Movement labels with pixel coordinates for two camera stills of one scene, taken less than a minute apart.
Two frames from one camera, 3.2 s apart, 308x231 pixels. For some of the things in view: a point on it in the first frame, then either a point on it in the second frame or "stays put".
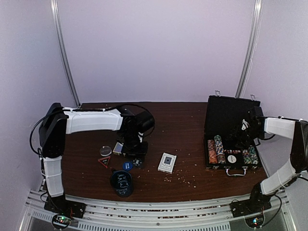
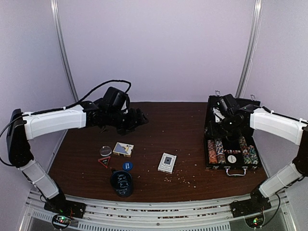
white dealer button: (232, 159) stays put
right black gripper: (235, 133) to (229, 134)
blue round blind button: (127, 165) stays put
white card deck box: (167, 163) stays put
